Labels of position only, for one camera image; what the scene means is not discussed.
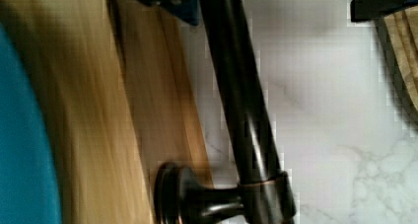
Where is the dark bronze drawer handle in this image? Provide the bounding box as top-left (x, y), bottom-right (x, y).
top-left (154, 0), bottom-right (296, 224)

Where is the dark wooden cutting board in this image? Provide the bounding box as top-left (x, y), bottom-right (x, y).
top-left (375, 7), bottom-right (418, 126)

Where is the blue round plate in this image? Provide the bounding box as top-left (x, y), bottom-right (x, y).
top-left (0, 31), bottom-right (62, 224)

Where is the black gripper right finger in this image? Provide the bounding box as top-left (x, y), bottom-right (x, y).
top-left (350, 0), bottom-right (418, 23)

